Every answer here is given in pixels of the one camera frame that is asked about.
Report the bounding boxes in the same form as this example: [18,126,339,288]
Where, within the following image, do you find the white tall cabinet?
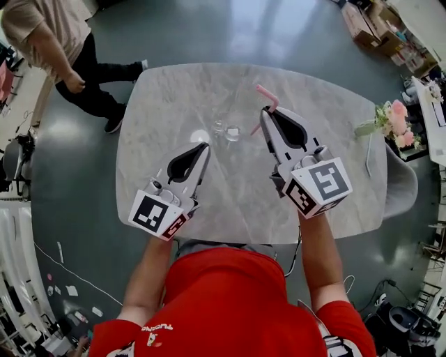
[0,205,53,349]

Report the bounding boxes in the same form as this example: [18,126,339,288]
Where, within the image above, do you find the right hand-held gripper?
[259,106,353,220]

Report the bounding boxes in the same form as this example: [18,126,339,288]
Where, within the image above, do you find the white thin stick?
[364,134,373,178]

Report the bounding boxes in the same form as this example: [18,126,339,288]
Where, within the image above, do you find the black grey floor device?
[362,301,442,349]

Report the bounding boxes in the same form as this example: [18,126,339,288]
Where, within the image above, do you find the pink flowers in white vase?
[354,100,423,151]

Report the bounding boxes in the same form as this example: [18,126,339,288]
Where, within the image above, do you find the black power cable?
[358,278,414,313]

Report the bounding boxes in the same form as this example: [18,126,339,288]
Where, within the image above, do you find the long white floor cable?
[33,241,123,307]

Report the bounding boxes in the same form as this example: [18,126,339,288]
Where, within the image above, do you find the pink cloth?
[0,62,11,105]

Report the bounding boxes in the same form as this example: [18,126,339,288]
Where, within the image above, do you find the person's right forearm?
[298,211,351,313]

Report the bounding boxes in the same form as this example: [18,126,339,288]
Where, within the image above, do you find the brown cardboard box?
[378,29,405,56]

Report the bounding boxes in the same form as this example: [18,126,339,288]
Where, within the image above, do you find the grey black office chair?
[0,134,36,202]

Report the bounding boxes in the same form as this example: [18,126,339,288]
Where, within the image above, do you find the white desk with black legs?
[413,76,446,165]

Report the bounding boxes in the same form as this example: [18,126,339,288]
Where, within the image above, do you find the small pale flower bouquet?
[426,79,443,102]

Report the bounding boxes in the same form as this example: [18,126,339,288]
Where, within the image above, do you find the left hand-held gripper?
[128,141,212,241]

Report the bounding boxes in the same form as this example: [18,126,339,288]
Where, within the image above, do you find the pink bendy straw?
[249,84,279,136]

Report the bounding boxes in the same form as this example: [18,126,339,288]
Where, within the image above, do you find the clear drinking glass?
[211,112,245,144]

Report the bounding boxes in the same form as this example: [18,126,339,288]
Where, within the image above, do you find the person's grey trousers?
[176,239,276,261]

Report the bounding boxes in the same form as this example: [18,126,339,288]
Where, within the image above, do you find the person's left forearm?
[118,235,175,327]

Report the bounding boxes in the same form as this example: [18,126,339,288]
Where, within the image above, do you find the grey shell chair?
[381,142,419,220]

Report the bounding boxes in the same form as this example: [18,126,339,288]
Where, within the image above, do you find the person's red shirt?
[89,248,377,357]

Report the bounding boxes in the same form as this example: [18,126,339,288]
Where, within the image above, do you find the white pink cardboard box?
[341,3,383,50]

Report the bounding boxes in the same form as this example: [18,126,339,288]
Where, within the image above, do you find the white lanyard strap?
[298,299,356,357]

